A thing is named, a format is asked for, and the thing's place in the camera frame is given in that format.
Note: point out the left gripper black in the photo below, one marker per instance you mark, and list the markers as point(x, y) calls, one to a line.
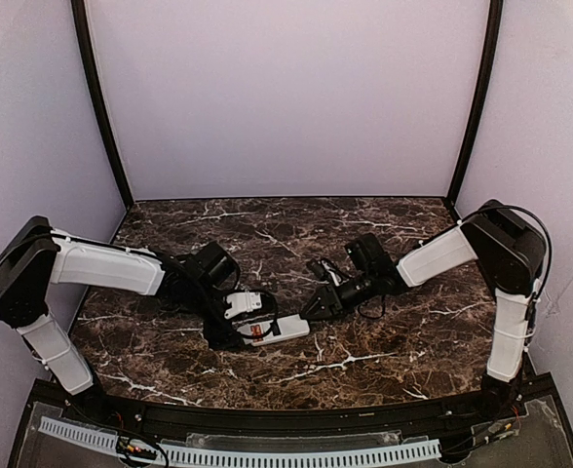
point(219, 330)

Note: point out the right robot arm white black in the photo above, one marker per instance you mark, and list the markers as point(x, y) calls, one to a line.
point(511, 244)

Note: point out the white remote control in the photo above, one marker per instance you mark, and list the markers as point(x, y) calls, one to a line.
point(287, 328)

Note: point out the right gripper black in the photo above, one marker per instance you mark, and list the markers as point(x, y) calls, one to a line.
point(332, 298)

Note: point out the orange battery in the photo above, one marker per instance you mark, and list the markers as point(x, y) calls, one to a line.
point(255, 332)

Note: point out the white slotted cable duct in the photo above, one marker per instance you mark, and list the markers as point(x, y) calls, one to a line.
point(216, 451)

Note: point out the black front rail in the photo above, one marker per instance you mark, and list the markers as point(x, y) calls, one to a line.
point(445, 417)

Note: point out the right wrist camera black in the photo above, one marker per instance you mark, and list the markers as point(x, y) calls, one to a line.
point(325, 270)

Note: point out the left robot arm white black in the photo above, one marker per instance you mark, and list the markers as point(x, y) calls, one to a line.
point(40, 256)

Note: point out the right black frame post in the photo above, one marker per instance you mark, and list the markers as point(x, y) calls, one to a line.
point(487, 57)

